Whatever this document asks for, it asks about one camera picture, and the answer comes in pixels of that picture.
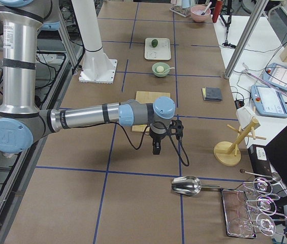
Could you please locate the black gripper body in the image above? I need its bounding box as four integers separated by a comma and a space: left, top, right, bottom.
149, 119, 184, 147

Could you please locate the red bottle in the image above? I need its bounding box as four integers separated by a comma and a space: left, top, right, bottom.
212, 0, 223, 23

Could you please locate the dark rectangular tray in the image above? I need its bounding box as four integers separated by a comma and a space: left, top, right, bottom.
220, 189, 257, 239

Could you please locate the metal scoop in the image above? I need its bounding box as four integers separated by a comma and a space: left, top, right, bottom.
171, 176, 221, 196

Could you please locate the wine glass middle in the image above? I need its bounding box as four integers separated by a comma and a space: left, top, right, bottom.
246, 195, 287, 221

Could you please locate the grey folded cloth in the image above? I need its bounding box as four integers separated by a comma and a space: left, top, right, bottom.
201, 87, 222, 102

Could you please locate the bamboo cutting board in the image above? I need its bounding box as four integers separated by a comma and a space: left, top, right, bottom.
132, 91, 171, 133

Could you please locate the teach pendant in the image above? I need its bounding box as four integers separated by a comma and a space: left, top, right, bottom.
250, 85, 287, 118
263, 63, 287, 92

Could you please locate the white bear tray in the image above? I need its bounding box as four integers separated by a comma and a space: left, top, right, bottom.
144, 37, 171, 60

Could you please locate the white steamed bun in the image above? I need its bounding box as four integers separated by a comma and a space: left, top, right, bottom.
156, 66, 165, 74

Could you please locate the near teach pendant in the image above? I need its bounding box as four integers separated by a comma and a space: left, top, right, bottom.
250, 85, 287, 118

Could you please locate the pink bowl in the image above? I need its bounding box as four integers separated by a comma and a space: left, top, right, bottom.
190, 5, 211, 22

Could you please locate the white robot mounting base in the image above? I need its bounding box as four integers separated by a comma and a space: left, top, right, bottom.
73, 1, 117, 84

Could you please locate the green avocado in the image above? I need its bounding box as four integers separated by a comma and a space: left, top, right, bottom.
151, 39, 158, 48

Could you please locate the white paper cup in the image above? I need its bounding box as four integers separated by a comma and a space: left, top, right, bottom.
236, 106, 256, 129

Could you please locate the aluminium frame post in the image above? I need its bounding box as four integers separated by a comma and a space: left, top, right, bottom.
224, 0, 269, 79

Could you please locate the light green bowl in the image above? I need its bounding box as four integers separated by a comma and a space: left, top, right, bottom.
152, 62, 170, 78

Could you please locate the wooden mug tree stand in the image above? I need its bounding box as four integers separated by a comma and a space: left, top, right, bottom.
213, 117, 266, 167

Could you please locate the far teach pendant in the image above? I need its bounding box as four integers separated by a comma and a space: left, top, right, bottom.
263, 63, 287, 92

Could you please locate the wine glass far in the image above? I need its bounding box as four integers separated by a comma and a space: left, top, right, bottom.
242, 177, 280, 199

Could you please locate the wine glass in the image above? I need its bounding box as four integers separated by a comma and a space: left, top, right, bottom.
242, 177, 280, 199
228, 213, 276, 238
246, 195, 287, 221

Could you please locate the wine glass near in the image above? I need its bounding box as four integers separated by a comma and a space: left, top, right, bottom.
228, 213, 276, 238

